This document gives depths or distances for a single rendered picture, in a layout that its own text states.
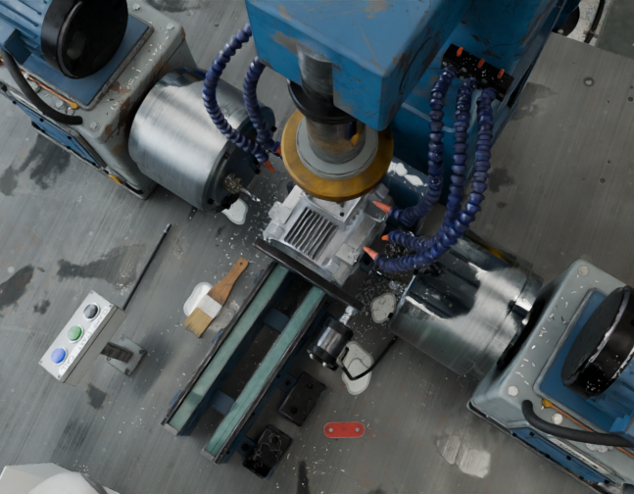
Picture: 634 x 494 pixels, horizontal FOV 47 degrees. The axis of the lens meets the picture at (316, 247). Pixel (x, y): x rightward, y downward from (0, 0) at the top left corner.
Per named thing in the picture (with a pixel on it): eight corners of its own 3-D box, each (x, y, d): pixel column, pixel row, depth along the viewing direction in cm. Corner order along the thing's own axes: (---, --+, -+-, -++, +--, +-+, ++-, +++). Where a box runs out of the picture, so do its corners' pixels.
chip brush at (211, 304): (236, 254, 169) (236, 253, 168) (254, 266, 168) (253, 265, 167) (181, 325, 165) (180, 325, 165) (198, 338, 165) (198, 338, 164)
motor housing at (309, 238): (318, 173, 160) (315, 138, 142) (393, 219, 157) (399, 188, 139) (267, 248, 157) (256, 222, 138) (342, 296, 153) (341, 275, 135)
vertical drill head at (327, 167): (323, 110, 135) (309, -66, 88) (408, 160, 132) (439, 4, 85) (268, 188, 131) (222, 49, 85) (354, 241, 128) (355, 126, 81)
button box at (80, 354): (107, 297, 147) (90, 287, 142) (129, 314, 143) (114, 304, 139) (54, 370, 144) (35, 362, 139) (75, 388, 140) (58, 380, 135)
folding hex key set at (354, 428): (323, 437, 158) (323, 437, 156) (323, 422, 159) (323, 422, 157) (365, 437, 157) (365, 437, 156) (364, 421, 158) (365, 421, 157)
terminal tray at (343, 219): (333, 157, 145) (332, 142, 138) (379, 184, 143) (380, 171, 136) (299, 206, 143) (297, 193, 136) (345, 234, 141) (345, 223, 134)
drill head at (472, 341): (412, 218, 157) (423, 176, 133) (584, 321, 150) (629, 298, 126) (349, 315, 153) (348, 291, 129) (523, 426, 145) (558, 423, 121)
